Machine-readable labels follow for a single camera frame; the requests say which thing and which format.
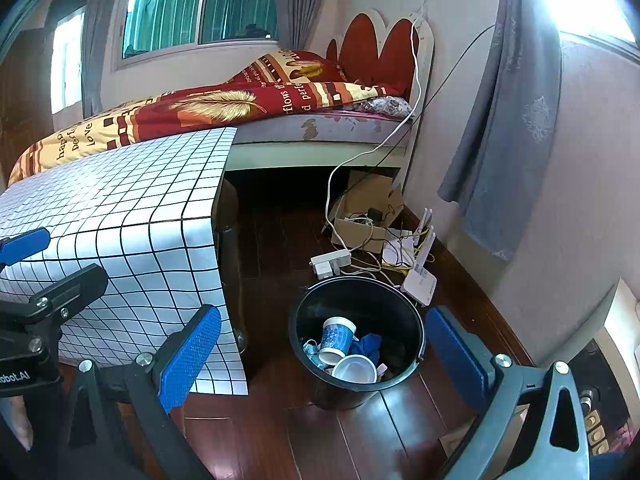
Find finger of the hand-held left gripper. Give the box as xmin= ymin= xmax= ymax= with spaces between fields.
xmin=0 ymin=264 xmax=109 ymax=331
xmin=0 ymin=227 xmax=51 ymax=267

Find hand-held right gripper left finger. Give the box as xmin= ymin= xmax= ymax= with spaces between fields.
xmin=65 ymin=304 xmax=222 ymax=480

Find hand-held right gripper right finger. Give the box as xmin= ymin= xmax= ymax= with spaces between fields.
xmin=425 ymin=305 xmax=593 ymax=480

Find blue cloth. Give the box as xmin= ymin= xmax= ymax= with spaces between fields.
xmin=350 ymin=332 xmax=383 ymax=361

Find dark blue paper cup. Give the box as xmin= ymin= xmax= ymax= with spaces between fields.
xmin=332 ymin=354 xmax=377 ymax=384

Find clear plastic bag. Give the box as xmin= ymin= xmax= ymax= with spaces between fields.
xmin=302 ymin=340 xmax=326 ymax=367

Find blue patterned paper cup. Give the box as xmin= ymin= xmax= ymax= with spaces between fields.
xmin=317 ymin=316 xmax=357 ymax=366

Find black trash bin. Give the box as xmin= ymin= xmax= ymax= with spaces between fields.
xmin=288 ymin=276 xmax=426 ymax=409

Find person's left hand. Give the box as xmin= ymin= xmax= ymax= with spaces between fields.
xmin=0 ymin=395 xmax=36 ymax=453

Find white router with antennas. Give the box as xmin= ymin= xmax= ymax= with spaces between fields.
xmin=400 ymin=207 xmax=438 ymax=308

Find white black-grid tablecloth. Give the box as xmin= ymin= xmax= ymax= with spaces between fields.
xmin=0 ymin=126 xmax=251 ymax=397

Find brown wooden wardrobe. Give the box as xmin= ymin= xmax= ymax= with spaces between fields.
xmin=0 ymin=27 xmax=56 ymax=176

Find black panel with brass sockets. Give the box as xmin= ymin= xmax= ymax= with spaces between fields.
xmin=570 ymin=342 xmax=626 ymax=456

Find cardboard box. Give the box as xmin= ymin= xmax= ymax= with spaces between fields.
xmin=332 ymin=170 xmax=406 ymax=256

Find white power strip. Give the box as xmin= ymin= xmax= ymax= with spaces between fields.
xmin=310 ymin=248 xmax=352 ymax=279

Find red and yellow printed blanket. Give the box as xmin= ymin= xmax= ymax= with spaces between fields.
xmin=7 ymin=50 xmax=401 ymax=186

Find narrow bright window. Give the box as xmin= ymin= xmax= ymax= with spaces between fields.
xmin=50 ymin=7 xmax=86 ymax=113

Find grey patterned curtain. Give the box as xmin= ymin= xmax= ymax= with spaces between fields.
xmin=437 ymin=0 xmax=563 ymax=263

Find grey floral mattress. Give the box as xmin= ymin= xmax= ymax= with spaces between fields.
xmin=235 ymin=110 xmax=416 ymax=146

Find floral pillow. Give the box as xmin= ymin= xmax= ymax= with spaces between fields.
xmin=357 ymin=96 xmax=415 ymax=118

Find large window with green curtain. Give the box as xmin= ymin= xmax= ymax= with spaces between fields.
xmin=117 ymin=0 xmax=281 ymax=68

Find bright window by grey curtain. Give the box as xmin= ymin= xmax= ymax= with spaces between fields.
xmin=530 ymin=0 xmax=640 ymax=61

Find yellow cable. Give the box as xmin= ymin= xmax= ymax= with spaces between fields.
xmin=382 ymin=227 xmax=436 ymax=273

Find white cable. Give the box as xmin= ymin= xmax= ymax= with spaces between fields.
xmin=325 ymin=17 xmax=421 ymax=233

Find thin black cable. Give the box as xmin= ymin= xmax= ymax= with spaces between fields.
xmin=415 ymin=22 xmax=496 ymax=116

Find bed frame with red headboard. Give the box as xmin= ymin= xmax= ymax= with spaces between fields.
xmin=225 ymin=7 xmax=435 ymax=196

